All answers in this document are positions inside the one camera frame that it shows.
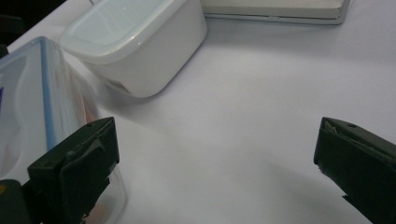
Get clear container with blue-trimmed lid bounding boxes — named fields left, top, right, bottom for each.
left=0, top=36, right=128, bottom=224

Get white plastic container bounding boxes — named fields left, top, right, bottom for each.
left=59, top=0, right=208, bottom=99

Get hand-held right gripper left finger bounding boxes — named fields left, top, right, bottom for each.
left=27, top=117, right=120, bottom=224

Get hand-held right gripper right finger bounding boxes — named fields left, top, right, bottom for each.
left=313, top=117, right=396, bottom=224

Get white wire rack shelf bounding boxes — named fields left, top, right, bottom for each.
left=200, top=0, right=351, bottom=26

